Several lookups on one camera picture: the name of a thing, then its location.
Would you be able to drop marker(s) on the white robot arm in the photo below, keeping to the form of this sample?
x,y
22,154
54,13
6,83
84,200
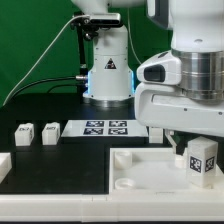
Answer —
x,y
181,89

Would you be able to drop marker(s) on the white left fence piece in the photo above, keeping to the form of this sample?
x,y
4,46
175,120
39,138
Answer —
x,y
5,165

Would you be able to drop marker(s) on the white front fence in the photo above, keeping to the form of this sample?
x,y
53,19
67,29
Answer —
x,y
70,208

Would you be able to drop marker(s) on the black camera stand pole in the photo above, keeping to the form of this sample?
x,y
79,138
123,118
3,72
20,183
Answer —
x,y
82,77

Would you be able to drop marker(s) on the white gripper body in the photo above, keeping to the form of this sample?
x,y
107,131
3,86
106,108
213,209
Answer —
x,y
164,107

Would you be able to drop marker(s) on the white sheet with tags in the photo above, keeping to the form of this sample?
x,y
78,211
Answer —
x,y
104,128

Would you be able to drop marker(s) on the white square table top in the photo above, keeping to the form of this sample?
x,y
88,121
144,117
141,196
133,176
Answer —
x,y
154,170

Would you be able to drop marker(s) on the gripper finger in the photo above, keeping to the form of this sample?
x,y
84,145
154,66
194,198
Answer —
x,y
169,135

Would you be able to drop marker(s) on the black camera on stand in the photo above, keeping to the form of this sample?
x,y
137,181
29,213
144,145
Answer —
x,y
108,20

